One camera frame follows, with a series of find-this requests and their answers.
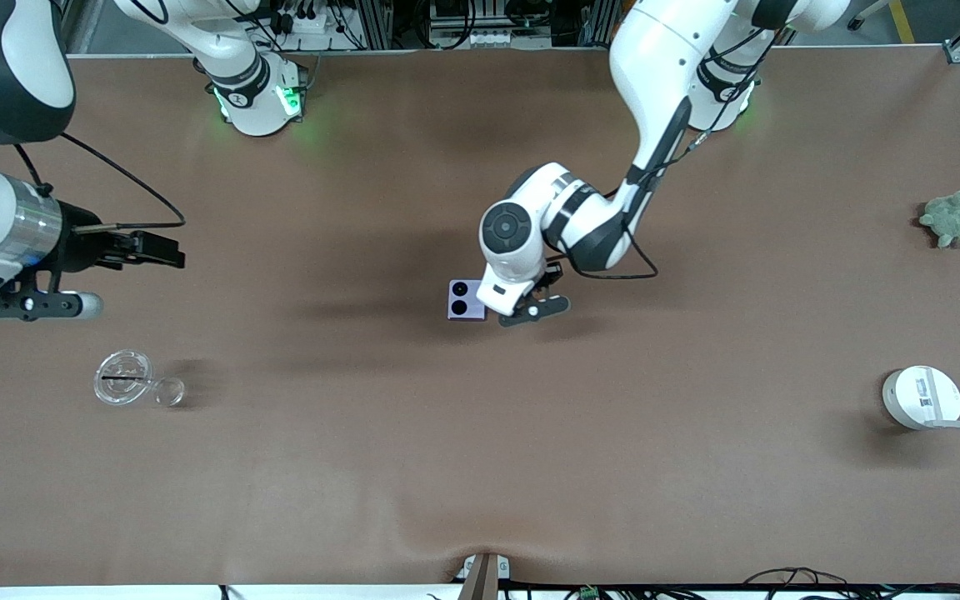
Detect lilac dual-lens smartphone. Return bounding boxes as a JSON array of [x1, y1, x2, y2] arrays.
[[447, 279, 490, 323]]

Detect clear drinking glass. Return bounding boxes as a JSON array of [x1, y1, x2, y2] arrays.
[[94, 349, 187, 408]]

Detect grey equipment box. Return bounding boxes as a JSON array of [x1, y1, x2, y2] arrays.
[[428, 0, 524, 49]]

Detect white power strip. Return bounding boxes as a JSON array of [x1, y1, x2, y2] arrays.
[[277, 7, 341, 36]]

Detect white desk lamp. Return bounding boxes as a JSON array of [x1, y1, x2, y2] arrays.
[[882, 365, 960, 449]]

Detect green plush turtle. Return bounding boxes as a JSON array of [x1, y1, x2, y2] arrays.
[[918, 190, 960, 250]]

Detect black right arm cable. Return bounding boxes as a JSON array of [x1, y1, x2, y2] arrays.
[[12, 132, 188, 231]]

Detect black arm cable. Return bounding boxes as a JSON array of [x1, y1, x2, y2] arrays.
[[562, 25, 777, 281], [12, 132, 188, 231]]

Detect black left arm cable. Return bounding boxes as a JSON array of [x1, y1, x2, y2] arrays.
[[562, 25, 777, 281]]

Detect black loose cables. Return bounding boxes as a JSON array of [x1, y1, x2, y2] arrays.
[[742, 567, 960, 600]]

